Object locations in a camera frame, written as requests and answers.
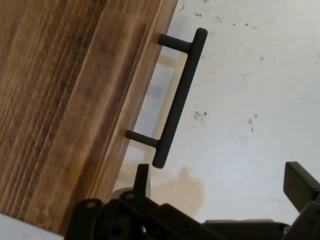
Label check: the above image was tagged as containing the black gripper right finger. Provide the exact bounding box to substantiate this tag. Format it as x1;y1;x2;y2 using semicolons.
283;161;320;240

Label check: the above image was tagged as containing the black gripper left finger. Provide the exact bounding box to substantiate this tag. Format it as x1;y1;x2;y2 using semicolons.
64;163;219;240

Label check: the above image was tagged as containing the black bar drawer handle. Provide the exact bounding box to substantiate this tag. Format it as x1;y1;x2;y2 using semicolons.
124;27;209;170

